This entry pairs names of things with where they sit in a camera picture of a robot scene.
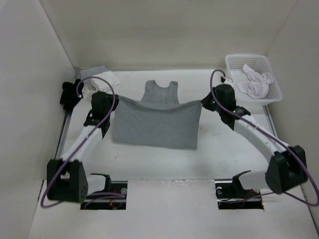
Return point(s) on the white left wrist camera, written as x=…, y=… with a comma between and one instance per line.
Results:
x=87, y=94

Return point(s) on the pale pink tank top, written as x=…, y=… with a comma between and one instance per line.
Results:
x=257, y=85

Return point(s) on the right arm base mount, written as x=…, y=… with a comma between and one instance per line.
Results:
x=233, y=197

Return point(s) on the white plastic basket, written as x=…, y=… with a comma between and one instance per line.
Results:
x=258, y=63

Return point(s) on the folded light grey tank top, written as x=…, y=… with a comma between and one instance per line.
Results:
x=84, y=73

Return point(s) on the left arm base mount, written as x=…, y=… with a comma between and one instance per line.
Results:
x=112, y=198

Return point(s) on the folded white tank top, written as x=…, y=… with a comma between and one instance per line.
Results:
x=105, y=81

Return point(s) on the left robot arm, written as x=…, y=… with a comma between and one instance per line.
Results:
x=67, y=178

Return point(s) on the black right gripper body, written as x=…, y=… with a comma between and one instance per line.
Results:
x=214, y=90

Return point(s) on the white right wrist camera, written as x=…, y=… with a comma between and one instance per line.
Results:
x=226, y=80

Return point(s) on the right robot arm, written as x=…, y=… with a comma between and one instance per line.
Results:
x=286, y=164

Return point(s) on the black tank top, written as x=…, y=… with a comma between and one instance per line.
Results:
x=69, y=98

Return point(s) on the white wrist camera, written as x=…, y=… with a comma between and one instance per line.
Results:
x=226, y=80
x=87, y=94

